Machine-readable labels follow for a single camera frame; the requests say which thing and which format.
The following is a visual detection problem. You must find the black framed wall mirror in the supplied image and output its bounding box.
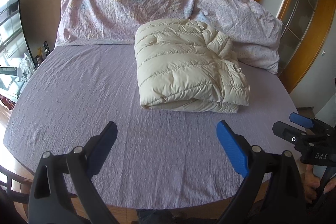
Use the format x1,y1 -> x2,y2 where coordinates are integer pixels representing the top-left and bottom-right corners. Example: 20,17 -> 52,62
1,0 -> 37,68

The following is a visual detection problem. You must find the cream quilted down jacket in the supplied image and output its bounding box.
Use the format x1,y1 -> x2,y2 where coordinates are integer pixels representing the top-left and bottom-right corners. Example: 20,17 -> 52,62
134,19 -> 250,114

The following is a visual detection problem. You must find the pink floral duvet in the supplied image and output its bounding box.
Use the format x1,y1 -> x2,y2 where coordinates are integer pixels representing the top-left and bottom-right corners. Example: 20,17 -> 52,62
55,0 -> 282,74

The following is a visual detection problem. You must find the person's right hand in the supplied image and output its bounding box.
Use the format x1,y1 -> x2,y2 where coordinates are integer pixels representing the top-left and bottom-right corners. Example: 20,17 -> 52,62
303,164 -> 336,203

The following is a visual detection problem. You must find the cluttered glass side table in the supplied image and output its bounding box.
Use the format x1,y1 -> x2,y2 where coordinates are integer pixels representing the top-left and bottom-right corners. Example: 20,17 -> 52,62
0,40 -> 51,109

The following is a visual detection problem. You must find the lilac bed sheet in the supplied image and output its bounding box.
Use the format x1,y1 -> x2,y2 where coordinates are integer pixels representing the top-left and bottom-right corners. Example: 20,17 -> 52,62
3,45 -> 295,209

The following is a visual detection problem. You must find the dark wooden chair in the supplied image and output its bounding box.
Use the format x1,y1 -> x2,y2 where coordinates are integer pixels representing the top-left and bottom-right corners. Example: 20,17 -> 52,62
1,166 -> 33,204

